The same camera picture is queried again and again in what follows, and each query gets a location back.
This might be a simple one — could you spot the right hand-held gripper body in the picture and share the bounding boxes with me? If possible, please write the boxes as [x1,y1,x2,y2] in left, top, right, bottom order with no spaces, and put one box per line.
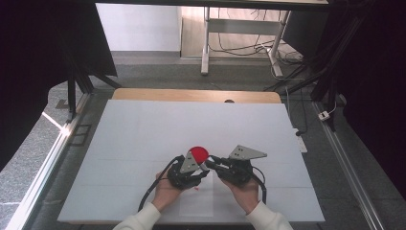
[215,145,268,187]

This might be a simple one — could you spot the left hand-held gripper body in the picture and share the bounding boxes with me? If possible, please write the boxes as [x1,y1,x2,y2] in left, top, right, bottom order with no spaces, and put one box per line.
[167,150,203,192]

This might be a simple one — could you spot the round red ink pad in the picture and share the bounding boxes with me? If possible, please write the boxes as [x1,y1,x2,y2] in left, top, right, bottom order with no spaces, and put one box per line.
[188,146,211,166]

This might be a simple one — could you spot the person's left hand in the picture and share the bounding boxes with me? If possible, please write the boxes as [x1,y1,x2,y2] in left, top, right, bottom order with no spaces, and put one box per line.
[151,172,184,212]

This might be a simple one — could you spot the person's right hand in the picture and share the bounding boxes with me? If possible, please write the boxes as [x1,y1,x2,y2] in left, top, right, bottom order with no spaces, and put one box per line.
[221,177,259,215]

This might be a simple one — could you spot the white paper sheet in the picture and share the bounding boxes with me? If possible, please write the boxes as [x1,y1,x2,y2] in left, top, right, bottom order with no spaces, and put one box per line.
[178,172,214,218]

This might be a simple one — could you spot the white table cover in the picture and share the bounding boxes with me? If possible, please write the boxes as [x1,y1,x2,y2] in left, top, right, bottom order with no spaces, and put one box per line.
[56,99,326,223]

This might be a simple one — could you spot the wooden table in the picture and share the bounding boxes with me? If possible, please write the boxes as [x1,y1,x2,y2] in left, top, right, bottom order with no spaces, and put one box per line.
[112,88,282,104]

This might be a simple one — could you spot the black metal stand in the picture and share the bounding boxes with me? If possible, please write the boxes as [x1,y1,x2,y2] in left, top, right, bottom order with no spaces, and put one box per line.
[61,32,123,125]
[263,12,368,132]

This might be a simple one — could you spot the dark floor hatch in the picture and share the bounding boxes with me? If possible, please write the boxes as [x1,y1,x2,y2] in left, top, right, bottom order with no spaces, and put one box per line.
[69,124,92,148]

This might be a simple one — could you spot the black curtain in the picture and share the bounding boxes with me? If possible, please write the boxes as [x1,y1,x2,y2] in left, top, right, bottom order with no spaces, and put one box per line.
[0,0,119,173]
[314,0,406,199]

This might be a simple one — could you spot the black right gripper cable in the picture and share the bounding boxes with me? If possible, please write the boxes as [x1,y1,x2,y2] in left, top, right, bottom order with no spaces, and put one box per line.
[250,166,268,205]

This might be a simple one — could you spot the aluminium rail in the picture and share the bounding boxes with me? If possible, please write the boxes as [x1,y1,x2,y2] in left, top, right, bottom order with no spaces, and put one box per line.
[311,101,386,230]
[5,92,92,230]

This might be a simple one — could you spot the white desk frame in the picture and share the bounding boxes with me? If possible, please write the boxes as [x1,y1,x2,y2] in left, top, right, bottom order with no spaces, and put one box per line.
[200,6,292,79]

